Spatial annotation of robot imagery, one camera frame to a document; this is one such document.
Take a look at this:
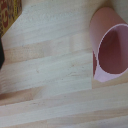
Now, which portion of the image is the pink mug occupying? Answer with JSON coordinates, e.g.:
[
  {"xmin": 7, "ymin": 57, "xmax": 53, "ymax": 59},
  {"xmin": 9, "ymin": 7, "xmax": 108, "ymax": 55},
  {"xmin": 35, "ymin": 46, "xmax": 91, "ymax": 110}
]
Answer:
[{"xmin": 89, "ymin": 7, "xmax": 128, "ymax": 83}]

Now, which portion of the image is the red yellow patterned box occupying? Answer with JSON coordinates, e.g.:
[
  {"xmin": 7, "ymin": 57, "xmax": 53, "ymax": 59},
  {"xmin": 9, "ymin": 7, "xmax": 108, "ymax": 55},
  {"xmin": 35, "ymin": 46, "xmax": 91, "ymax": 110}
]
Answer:
[{"xmin": 0, "ymin": 0, "xmax": 23, "ymax": 38}]

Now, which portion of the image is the black object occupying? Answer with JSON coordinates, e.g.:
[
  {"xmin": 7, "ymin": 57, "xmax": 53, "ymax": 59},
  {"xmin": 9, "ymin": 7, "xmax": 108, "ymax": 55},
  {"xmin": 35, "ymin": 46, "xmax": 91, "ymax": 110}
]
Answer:
[{"xmin": 0, "ymin": 37, "xmax": 6, "ymax": 70}]

